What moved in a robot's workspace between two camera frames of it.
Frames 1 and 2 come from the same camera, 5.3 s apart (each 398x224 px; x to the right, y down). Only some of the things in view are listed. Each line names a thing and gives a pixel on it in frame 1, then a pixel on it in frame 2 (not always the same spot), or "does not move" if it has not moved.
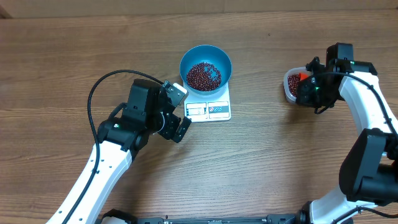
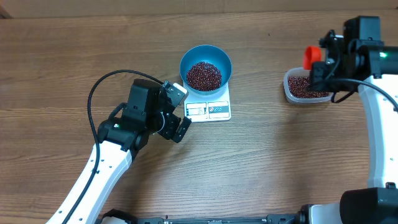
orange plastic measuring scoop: (302, 76) to (313, 53)
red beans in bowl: (203, 76) does not move
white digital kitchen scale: (208, 108) does not move
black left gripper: (169, 132) does not move
